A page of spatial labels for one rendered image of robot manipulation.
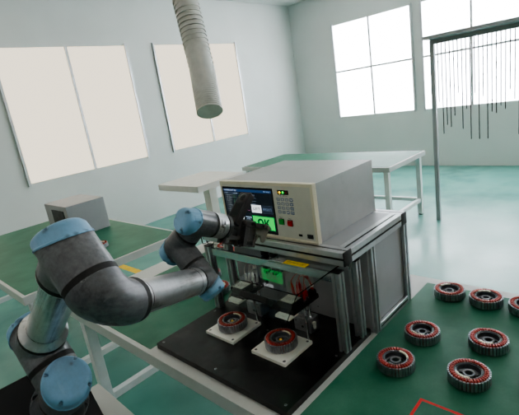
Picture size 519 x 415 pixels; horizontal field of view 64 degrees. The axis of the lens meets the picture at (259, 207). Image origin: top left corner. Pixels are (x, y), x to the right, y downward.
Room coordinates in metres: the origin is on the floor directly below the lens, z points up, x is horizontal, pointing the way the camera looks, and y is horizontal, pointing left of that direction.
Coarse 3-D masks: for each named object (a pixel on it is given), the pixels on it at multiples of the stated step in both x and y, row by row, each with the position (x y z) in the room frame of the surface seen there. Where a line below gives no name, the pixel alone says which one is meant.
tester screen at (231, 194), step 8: (224, 192) 1.55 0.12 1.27; (232, 192) 1.52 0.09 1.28; (240, 192) 1.49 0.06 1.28; (248, 192) 1.46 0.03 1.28; (256, 192) 1.43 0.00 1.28; (264, 192) 1.40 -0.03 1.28; (232, 200) 1.52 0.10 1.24; (256, 200) 1.43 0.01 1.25; (264, 200) 1.40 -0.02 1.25; (248, 216) 1.47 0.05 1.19; (264, 216) 1.41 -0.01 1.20; (272, 216) 1.39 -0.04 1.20
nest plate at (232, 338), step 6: (216, 324) 1.44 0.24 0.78; (252, 324) 1.40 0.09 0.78; (258, 324) 1.40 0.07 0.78; (210, 330) 1.41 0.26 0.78; (216, 330) 1.40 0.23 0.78; (246, 330) 1.37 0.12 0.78; (252, 330) 1.38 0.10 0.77; (216, 336) 1.37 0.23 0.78; (222, 336) 1.35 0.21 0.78; (228, 336) 1.35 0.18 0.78; (234, 336) 1.34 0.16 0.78; (240, 336) 1.34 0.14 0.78; (228, 342) 1.32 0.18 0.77; (234, 342) 1.31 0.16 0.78
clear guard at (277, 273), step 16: (288, 256) 1.33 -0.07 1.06; (256, 272) 1.24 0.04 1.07; (272, 272) 1.22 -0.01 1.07; (288, 272) 1.20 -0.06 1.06; (304, 272) 1.18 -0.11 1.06; (320, 272) 1.16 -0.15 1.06; (240, 288) 1.17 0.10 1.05; (256, 288) 1.14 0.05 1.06; (272, 288) 1.10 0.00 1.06; (288, 288) 1.08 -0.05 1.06; (304, 288) 1.07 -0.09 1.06; (240, 304) 1.13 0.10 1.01; (256, 304) 1.10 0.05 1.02; (288, 304) 1.03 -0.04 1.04
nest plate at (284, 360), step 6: (300, 342) 1.24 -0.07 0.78; (306, 342) 1.24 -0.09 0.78; (258, 348) 1.24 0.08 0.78; (264, 348) 1.24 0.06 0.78; (300, 348) 1.21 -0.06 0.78; (306, 348) 1.22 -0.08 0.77; (258, 354) 1.22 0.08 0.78; (264, 354) 1.20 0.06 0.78; (270, 354) 1.20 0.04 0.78; (276, 354) 1.20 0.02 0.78; (282, 354) 1.19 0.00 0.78; (288, 354) 1.18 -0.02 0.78; (294, 354) 1.18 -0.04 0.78; (300, 354) 1.19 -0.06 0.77; (270, 360) 1.18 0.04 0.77; (276, 360) 1.16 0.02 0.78; (282, 360) 1.16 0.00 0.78; (288, 360) 1.15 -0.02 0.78
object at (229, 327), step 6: (228, 312) 1.46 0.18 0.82; (234, 312) 1.45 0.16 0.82; (240, 312) 1.44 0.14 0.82; (222, 318) 1.43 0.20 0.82; (228, 318) 1.44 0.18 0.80; (234, 318) 1.42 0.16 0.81; (240, 318) 1.41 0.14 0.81; (246, 318) 1.41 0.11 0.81; (222, 324) 1.38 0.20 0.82; (228, 324) 1.37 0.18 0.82; (234, 324) 1.36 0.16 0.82; (240, 324) 1.37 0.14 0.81; (246, 324) 1.39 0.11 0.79; (222, 330) 1.37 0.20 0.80; (228, 330) 1.36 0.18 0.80; (234, 330) 1.36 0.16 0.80; (240, 330) 1.37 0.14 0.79
